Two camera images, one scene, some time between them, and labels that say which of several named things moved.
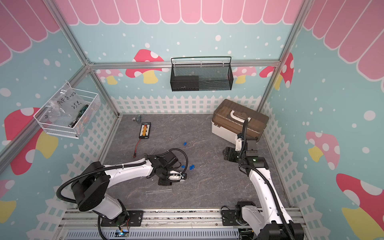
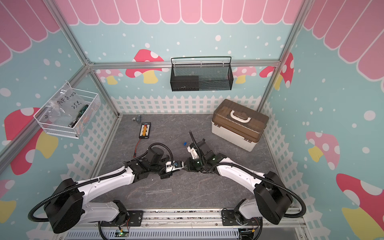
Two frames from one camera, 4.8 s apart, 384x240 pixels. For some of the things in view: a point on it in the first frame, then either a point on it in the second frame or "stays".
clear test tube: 152,191 stays
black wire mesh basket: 201,77 stays
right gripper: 229,153 -> 189,167
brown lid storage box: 228,118 stays
